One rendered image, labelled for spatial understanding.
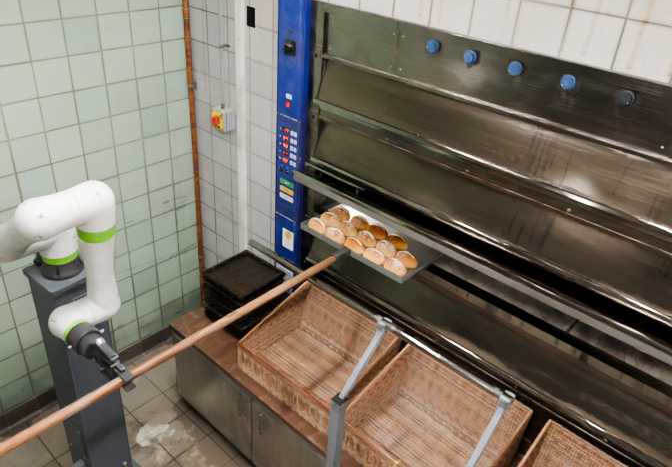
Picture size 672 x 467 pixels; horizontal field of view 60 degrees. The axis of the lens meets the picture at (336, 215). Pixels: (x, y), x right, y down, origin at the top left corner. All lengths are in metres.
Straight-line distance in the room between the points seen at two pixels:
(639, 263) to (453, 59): 0.87
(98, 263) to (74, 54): 1.13
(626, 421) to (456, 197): 0.94
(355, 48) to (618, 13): 0.96
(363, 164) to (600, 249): 0.95
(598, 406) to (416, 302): 0.77
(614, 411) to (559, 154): 0.90
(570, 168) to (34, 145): 2.15
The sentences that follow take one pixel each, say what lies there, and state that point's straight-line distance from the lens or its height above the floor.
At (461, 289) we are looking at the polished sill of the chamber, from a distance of 2.32.
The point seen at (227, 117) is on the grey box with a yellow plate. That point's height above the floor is 1.48.
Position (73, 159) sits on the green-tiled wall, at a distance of 2.95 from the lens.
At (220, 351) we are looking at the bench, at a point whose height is 0.58.
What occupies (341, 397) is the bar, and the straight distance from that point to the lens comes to 2.13.
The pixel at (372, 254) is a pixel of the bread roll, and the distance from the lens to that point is 2.34.
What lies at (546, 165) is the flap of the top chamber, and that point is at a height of 1.78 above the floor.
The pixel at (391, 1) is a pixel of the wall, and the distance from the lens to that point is 2.17.
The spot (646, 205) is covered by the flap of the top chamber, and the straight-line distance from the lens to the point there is 1.90.
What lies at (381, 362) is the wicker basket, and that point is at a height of 0.77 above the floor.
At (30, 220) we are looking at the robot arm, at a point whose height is 1.65.
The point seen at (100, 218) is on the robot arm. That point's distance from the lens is 1.88.
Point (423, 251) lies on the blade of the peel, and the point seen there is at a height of 1.18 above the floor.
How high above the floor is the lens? 2.52
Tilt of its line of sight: 30 degrees down
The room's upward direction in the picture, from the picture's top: 4 degrees clockwise
